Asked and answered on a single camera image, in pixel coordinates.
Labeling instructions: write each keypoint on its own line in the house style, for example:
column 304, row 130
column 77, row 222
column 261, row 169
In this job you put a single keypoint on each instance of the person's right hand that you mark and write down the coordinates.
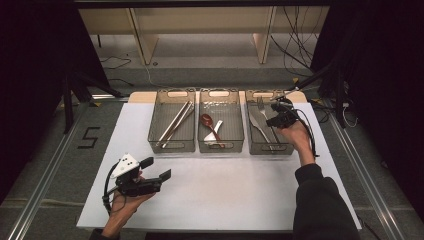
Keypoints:
column 300, row 140

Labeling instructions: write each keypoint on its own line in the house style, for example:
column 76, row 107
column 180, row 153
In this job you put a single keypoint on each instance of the short metal floor rail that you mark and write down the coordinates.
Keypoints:
column 110, row 97

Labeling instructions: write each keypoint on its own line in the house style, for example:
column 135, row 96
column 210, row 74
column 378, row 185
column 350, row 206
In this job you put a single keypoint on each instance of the beige desk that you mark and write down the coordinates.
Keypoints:
column 200, row 20

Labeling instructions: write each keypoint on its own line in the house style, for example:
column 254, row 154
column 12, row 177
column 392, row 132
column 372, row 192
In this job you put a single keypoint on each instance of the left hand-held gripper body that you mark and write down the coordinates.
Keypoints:
column 125, row 166

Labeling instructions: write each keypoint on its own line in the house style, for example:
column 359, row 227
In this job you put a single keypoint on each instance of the black curtain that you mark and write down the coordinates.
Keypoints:
column 383, row 83
column 33, row 83

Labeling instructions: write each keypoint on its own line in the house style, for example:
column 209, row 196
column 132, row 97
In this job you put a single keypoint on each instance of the long metal floor rail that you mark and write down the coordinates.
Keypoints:
column 370, row 186
column 41, row 186

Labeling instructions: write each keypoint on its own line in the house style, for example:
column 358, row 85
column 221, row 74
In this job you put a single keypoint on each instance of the metal knife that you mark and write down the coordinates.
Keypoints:
column 255, row 125

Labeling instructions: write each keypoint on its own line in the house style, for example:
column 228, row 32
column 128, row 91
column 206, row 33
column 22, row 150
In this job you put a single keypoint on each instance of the person's left hand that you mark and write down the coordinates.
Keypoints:
column 121, row 208

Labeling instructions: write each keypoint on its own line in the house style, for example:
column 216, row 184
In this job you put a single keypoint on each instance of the yellow tape piece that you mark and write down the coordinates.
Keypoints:
column 318, row 101
column 295, row 80
column 96, row 104

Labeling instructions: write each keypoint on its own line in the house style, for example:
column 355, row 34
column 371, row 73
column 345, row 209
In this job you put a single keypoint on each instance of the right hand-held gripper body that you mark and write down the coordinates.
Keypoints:
column 286, row 115

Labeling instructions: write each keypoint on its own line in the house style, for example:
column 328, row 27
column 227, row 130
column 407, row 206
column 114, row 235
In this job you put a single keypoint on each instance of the black metal stand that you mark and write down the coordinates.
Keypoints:
column 68, row 106
column 339, row 100

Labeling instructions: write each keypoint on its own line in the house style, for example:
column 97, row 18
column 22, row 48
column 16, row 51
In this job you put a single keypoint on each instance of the translucent grey plastic bin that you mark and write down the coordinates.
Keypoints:
column 283, row 148
column 163, row 120
column 231, row 123

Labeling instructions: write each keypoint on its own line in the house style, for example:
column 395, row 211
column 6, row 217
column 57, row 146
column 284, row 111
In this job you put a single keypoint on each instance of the black frame bar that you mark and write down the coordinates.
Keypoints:
column 200, row 3

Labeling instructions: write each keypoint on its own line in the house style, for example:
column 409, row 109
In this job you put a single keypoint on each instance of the metal fork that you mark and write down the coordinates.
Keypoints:
column 261, row 105

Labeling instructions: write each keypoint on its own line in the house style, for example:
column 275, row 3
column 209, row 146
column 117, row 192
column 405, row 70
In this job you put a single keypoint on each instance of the white spoon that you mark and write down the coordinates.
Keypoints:
column 210, row 136

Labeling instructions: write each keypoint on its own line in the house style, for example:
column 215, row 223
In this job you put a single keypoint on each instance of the brown wooden spoon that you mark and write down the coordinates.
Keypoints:
column 206, row 120

